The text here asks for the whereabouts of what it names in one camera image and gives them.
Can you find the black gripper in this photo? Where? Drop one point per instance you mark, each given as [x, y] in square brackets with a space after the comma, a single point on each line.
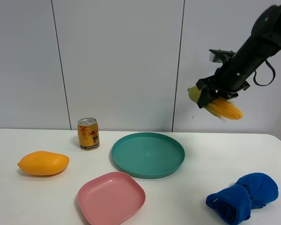
[229, 77]

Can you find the corn cob with husk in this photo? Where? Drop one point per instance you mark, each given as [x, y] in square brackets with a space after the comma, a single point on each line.
[219, 107]

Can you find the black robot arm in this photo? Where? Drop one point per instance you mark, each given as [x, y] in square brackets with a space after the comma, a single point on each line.
[265, 37]

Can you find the round teal plate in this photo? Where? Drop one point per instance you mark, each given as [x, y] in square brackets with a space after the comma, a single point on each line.
[147, 155]

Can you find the rolled blue towel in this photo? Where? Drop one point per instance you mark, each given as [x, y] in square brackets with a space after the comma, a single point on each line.
[252, 191]

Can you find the gold energy drink can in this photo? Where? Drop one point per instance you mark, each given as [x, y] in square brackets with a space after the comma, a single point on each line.
[88, 133]

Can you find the square pink plate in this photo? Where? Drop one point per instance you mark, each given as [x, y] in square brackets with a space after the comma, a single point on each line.
[110, 199]

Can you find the yellow mango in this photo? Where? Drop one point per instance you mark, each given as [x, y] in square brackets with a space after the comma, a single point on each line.
[43, 163]

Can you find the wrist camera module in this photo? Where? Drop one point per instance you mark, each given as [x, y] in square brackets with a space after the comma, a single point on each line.
[220, 56]

